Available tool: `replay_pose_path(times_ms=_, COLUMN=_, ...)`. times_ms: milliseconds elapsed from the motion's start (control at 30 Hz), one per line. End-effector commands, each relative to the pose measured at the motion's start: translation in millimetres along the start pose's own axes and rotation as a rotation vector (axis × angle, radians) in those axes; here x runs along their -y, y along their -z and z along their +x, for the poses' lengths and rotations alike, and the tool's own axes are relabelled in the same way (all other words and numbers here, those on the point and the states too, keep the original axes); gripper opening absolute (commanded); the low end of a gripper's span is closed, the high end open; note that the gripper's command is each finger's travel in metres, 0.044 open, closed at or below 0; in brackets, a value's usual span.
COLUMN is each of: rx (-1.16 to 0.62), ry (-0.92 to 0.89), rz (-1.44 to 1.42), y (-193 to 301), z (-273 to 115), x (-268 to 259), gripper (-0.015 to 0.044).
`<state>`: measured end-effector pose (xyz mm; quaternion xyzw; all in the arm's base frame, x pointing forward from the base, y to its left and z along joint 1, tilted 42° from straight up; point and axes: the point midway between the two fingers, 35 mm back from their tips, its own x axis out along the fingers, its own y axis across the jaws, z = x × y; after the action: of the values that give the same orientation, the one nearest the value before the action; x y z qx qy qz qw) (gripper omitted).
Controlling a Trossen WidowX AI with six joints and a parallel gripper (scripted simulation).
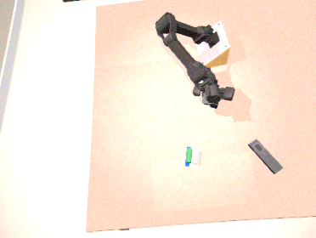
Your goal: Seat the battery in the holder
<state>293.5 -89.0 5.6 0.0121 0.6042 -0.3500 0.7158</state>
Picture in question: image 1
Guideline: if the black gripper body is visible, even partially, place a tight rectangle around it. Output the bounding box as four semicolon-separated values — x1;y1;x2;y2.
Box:
192;86;235;101

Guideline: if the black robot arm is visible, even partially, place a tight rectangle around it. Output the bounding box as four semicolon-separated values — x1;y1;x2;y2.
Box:
155;11;221;105

